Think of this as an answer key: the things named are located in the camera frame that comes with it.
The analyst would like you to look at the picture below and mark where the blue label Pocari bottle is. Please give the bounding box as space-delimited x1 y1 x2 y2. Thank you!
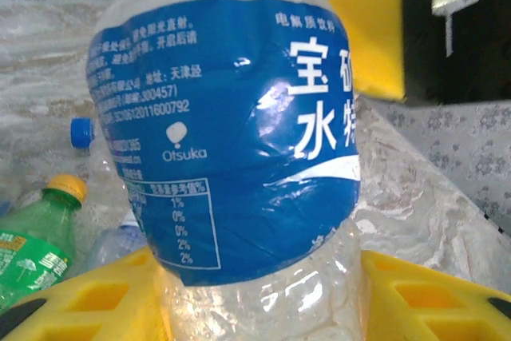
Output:
85 0 364 341

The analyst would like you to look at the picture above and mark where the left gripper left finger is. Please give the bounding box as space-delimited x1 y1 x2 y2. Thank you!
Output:
0 247 188 341

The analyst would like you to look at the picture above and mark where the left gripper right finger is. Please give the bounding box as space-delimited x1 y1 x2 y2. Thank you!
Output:
358 248 511 341

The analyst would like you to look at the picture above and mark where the small clear bottle blue cap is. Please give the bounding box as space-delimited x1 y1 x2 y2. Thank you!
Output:
69 116 117 182

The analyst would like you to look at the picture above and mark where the large green Sprite bottle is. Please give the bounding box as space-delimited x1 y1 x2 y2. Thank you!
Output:
0 172 89 314

